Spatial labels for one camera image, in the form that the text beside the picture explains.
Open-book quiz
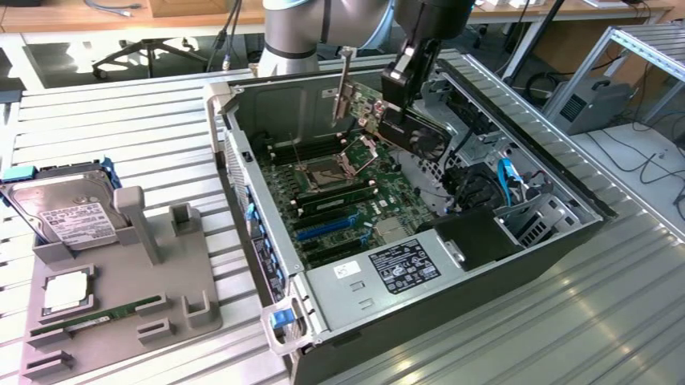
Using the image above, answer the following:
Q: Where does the grey computer tower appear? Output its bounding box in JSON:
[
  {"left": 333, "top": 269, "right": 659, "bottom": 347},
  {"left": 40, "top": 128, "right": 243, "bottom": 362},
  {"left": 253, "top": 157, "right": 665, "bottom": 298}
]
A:
[{"left": 543, "top": 78, "right": 636, "bottom": 136}]

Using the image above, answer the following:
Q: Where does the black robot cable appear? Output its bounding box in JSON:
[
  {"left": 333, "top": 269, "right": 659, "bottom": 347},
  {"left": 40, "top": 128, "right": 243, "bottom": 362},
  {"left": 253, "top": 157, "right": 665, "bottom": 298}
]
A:
[{"left": 215, "top": 0, "right": 243, "bottom": 72}]

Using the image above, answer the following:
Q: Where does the blue expansion slot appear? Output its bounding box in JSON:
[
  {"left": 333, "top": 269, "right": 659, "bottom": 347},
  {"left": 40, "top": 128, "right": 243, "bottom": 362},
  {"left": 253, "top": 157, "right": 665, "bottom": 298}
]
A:
[{"left": 296, "top": 217, "right": 360, "bottom": 242}]

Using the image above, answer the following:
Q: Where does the brown cardboard box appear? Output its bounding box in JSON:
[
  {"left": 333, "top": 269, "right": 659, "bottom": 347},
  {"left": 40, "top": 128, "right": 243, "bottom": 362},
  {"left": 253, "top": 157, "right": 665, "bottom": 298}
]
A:
[{"left": 149, "top": 0, "right": 235, "bottom": 18}]

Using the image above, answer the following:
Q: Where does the blue SATA wire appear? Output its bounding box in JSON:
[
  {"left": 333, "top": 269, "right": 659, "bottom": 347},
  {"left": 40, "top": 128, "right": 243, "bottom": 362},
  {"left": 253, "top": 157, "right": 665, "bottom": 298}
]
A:
[{"left": 496, "top": 157, "right": 520, "bottom": 210}]

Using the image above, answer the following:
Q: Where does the open black PC case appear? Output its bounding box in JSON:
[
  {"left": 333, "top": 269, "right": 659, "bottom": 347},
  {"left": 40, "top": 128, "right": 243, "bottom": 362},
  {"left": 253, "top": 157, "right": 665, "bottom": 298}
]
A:
[{"left": 206, "top": 58, "right": 620, "bottom": 385}]

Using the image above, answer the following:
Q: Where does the black expansion slot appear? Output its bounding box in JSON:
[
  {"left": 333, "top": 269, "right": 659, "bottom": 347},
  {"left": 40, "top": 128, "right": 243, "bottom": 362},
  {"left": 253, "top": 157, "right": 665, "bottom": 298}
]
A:
[{"left": 304, "top": 236, "right": 366, "bottom": 260}]

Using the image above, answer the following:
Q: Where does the black slanted pole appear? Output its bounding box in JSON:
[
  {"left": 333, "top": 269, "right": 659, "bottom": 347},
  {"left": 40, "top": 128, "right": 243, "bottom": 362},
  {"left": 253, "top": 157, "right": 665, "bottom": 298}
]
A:
[{"left": 501, "top": 0, "right": 569, "bottom": 81}]

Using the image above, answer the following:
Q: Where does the black plastic shroud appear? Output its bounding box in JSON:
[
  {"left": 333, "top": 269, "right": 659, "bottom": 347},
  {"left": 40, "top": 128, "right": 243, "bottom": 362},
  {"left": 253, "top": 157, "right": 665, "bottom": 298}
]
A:
[{"left": 416, "top": 209, "right": 527, "bottom": 274}]

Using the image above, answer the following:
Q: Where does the blue cable coil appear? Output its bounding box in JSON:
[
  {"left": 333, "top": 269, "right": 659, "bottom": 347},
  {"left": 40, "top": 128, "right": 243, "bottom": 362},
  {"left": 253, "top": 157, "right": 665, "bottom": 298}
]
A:
[{"left": 83, "top": 0, "right": 143, "bottom": 18}]

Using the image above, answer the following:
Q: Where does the grey parts rack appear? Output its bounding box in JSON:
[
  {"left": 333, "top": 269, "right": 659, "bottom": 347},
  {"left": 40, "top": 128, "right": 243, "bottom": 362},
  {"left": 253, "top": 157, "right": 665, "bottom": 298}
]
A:
[{"left": 20, "top": 186, "right": 225, "bottom": 382}]

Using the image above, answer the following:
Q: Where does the metal socket cover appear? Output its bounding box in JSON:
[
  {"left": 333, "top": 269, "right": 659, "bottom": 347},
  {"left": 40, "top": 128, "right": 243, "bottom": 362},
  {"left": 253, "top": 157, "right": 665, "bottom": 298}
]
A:
[{"left": 337, "top": 133, "right": 381, "bottom": 178}]

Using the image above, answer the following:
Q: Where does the black wire bundle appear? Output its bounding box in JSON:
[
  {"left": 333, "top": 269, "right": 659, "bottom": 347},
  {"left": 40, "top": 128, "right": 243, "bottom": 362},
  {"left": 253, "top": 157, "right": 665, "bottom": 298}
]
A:
[{"left": 442, "top": 163, "right": 510, "bottom": 213}]

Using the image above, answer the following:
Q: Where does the wooden desk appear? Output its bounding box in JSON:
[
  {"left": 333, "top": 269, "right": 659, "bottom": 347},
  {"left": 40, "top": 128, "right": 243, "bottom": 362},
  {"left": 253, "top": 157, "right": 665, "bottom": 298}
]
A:
[
  {"left": 465, "top": 0, "right": 676, "bottom": 77},
  {"left": 0, "top": 0, "right": 267, "bottom": 35}
]

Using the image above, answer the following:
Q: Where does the silver drive cage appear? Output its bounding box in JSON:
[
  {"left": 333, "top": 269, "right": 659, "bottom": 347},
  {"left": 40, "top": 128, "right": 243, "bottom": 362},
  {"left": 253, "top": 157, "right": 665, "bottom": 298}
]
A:
[{"left": 401, "top": 67, "right": 516, "bottom": 196}]

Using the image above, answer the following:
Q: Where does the hard disk with blue carrier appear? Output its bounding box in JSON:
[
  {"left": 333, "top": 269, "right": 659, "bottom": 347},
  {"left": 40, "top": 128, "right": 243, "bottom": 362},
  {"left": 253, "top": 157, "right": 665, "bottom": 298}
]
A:
[{"left": 0, "top": 157, "right": 133, "bottom": 252}]

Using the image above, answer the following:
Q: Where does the silver CPU chip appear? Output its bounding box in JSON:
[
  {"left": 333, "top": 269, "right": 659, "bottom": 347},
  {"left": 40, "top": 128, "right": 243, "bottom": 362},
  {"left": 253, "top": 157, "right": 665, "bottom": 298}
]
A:
[{"left": 42, "top": 272, "right": 90, "bottom": 310}]

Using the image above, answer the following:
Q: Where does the labelled RAM stick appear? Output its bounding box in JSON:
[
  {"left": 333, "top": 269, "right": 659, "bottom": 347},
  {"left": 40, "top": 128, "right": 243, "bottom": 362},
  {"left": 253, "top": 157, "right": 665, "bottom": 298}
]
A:
[{"left": 297, "top": 194, "right": 360, "bottom": 218}]

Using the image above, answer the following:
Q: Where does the green RAM stick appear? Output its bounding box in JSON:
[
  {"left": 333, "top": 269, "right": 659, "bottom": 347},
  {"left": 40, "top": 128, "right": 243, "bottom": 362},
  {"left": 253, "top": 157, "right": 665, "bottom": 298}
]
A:
[{"left": 30, "top": 294, "right": 165, "bottom": 336}]

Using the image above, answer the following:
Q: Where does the green motherboard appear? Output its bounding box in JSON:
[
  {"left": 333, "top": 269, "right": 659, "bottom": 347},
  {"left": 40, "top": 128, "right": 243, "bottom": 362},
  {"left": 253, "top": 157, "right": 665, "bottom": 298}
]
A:
[{"left": 257, "top": 130, "right": 438, "bottom": 270}]

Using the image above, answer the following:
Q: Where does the blue case latch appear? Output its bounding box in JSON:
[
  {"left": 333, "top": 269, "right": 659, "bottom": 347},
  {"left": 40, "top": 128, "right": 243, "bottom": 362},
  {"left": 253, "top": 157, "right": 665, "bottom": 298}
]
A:
[{"left": 269, "top": 309, "right": 294, "bottom": 330}]

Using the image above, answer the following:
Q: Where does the grey power supply unit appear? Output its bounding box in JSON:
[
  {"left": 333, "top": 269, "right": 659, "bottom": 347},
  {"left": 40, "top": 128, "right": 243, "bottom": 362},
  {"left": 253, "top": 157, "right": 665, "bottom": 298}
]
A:
[{"left": 291, "top": 229, "right": 468, "bottom": 336}]

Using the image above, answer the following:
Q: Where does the Nvidia graphics card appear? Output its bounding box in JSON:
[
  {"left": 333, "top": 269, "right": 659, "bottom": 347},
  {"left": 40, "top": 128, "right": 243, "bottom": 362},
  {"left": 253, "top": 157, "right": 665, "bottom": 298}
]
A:
[{"left": 330, "top": 45, "right": 456, "bottom": 164}]

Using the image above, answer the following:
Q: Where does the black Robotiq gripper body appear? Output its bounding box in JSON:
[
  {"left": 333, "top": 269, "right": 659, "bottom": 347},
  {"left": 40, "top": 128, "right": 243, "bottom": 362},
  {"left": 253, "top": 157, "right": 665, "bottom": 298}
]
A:
[{"left": 393, "top": 0, "right": 477, "bottom": 53}]

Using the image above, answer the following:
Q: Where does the silver disk bay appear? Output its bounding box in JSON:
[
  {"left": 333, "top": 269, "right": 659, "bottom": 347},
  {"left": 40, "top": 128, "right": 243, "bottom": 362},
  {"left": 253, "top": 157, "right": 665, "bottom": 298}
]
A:
[{"left": 493, "top": 191, "right": 585, "bottom": 249}]

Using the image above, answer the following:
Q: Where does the CPU socket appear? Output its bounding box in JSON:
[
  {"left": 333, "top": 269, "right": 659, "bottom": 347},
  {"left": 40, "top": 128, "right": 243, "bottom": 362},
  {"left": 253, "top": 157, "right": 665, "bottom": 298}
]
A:
[{"left": 298, "top": 157, "right": 356, "bottom": 190}]

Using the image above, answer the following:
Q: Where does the aluminium profile frame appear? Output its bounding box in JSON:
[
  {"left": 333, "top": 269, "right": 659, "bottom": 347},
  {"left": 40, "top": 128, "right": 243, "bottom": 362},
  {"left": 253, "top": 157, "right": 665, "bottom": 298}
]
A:
[{"left": 543, "top": 22, "right": 685, "bottom": 126}]

